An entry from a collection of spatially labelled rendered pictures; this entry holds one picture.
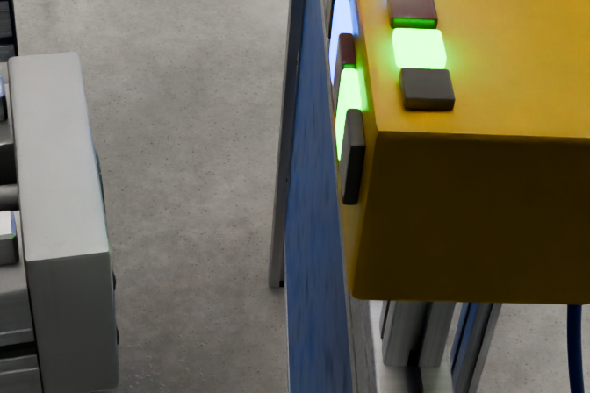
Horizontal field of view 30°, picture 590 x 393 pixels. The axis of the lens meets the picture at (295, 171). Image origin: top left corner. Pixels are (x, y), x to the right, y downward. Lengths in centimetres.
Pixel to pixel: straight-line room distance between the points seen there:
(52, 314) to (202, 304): 127
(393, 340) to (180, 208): 134
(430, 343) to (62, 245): 21
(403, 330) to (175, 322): 117
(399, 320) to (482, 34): 18
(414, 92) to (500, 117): 3
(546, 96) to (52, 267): 20
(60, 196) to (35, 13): 189
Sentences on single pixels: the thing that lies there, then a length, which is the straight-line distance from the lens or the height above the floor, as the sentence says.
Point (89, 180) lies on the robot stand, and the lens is 47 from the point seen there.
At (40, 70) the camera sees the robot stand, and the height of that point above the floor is 99.
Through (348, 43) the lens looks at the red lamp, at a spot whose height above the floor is 106.
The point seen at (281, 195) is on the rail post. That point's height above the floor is 20.
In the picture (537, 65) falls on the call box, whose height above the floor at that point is 107.
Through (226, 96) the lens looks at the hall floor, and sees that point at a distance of 211.
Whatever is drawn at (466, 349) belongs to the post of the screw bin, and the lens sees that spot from 123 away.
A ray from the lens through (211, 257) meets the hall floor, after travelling 180.
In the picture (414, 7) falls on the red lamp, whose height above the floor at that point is 108.
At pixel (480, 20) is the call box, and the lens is 44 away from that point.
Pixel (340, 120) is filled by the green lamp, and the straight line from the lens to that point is 42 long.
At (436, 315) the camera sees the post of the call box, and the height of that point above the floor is 90.
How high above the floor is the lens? 131
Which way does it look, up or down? 42 degrees down
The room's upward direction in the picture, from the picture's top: 5 degrees clockwise
